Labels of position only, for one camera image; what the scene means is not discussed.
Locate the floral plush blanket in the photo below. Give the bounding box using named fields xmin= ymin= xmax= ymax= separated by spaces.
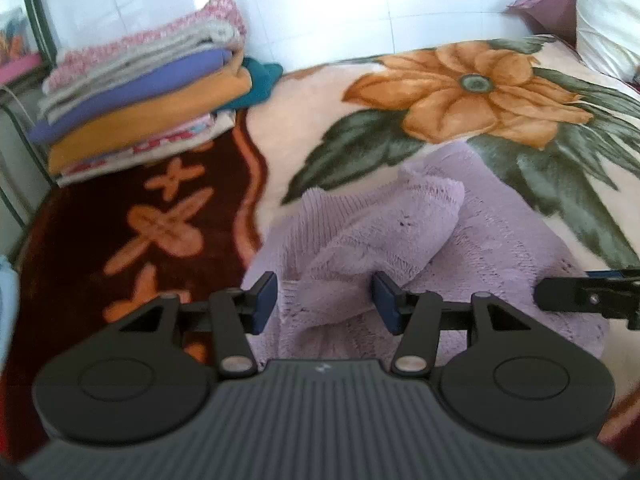
xmin=0 ymin=35 xmax=640 ymax=461

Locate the printed pink folded cloth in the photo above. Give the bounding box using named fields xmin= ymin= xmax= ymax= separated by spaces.
xmin=55 ymin=110 xmax=238 ymax=188

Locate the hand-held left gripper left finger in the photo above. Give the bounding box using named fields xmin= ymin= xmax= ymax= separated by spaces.
xmin=117 ymin=271 xmax=278 ymax=378

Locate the teal cloth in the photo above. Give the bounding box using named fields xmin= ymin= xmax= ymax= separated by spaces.
xmin=220 ymin=56 xmax=285 ymax=111

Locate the light blue folded cloth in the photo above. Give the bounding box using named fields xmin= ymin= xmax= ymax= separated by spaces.
xmin=0 ymin=255 xmax=21 ymax=361

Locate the purple folded cloth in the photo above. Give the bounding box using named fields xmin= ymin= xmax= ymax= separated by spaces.
xmin=29 ymin=49 xmax=236 ymax=143

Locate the pink knit folded cloth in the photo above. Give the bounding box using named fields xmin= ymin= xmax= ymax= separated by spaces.
xmin=42 ymin=0 xmax=248 ymax=96

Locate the white pillow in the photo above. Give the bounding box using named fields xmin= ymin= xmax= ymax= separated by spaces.
xmin=575 ymin=0 xmax=640 ymax=83

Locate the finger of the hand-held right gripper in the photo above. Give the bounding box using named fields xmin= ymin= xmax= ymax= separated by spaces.
xmin=535 ymin=276 xmax=640 ymax=332
xmin=585 ymin=269 xmax=640 ymax=281

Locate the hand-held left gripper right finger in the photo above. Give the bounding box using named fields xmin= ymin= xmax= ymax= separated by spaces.
xmin=372 ymin=270 xmax=526 ymax=377

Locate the orange folded cloth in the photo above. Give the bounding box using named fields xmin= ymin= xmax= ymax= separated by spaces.
xmin=48 ymin=55 xmax=253 ymax=171

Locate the metal bed headboard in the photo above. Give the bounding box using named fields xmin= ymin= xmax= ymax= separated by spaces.
xmin=0 ymin=0 xmax=66 ymax=261

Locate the lilac knit cardigan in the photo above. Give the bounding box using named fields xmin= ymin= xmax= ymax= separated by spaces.
xmin=245 ymin=142 xmax=611 ymax=366

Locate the grey folded cloth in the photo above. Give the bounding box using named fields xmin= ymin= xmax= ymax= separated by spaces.
xmin=40 ymin=20 xmax=243 ymax=121

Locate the mauve pillow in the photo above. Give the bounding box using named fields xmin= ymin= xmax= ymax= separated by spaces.
xmin=507 ymin=0 xmax=581 ymax=46

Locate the pink flat box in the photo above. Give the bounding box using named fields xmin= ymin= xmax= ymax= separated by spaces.
xmin=0 ymin=52 xmax=45 ymax=86

